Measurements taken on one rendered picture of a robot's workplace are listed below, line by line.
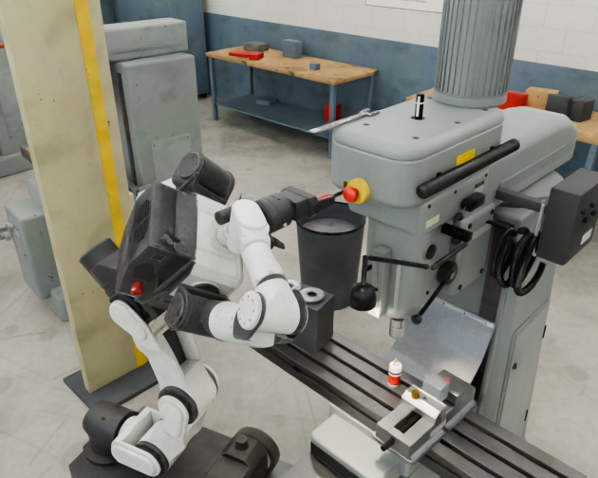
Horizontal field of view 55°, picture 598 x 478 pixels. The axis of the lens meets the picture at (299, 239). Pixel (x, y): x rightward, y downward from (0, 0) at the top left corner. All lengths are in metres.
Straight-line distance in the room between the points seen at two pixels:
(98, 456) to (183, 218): 1.19
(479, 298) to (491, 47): 0.87
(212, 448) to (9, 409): 1.57
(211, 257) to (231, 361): 2.16
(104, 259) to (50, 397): 1.92
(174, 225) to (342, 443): 0.93
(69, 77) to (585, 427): 3.07
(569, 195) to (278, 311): 0.83
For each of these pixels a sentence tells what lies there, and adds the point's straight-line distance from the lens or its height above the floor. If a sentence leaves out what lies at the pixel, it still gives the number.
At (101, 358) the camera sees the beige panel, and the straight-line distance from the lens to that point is 3.42.
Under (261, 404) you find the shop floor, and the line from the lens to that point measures 3.31.
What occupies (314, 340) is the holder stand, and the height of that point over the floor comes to 1.02.
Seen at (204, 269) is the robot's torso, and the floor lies 1.57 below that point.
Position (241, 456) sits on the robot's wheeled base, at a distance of 2.26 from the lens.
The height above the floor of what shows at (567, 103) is 1.02.
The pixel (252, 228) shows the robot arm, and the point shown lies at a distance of 1.27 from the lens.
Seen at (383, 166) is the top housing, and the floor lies 1.84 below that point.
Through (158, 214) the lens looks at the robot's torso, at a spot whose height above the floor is 1.70.
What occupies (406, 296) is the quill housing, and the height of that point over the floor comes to 1.42.
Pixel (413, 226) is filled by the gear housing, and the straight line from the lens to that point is 1.46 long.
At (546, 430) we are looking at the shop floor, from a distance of 3.43.
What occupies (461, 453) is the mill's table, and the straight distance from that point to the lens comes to 1.87.
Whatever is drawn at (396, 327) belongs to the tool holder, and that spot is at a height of 1.24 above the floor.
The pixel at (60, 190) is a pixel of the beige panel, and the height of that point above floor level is 1.24.
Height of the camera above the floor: 2.32
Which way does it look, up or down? 29 degrees down
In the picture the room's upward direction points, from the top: straight up
